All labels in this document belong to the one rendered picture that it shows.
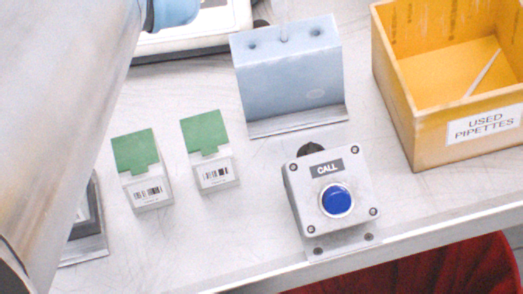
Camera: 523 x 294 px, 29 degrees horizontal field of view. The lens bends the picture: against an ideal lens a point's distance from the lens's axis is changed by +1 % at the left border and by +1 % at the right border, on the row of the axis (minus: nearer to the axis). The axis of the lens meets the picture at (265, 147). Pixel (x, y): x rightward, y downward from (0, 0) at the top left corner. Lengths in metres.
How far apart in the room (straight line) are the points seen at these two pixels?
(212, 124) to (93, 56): 0.53
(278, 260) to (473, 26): 0.31
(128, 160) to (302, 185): 0.16
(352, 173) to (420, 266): 0.73
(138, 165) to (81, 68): 0.53
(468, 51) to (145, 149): 0.34
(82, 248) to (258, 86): 0.22
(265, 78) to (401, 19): 0.14
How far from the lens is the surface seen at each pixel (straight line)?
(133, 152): 0.91
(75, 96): 0.35
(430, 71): 1.00
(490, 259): 1.44
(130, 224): 0.95
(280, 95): 0.95
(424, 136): 0.89
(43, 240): 0.29
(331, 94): 0.96
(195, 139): 0.90
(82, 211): 0.91
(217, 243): 0.92
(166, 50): 1.03
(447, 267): 1.53
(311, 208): 0.86
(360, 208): 0.86
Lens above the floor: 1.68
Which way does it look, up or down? 57 degrees down
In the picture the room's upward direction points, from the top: 11 degrees counter-clockwise
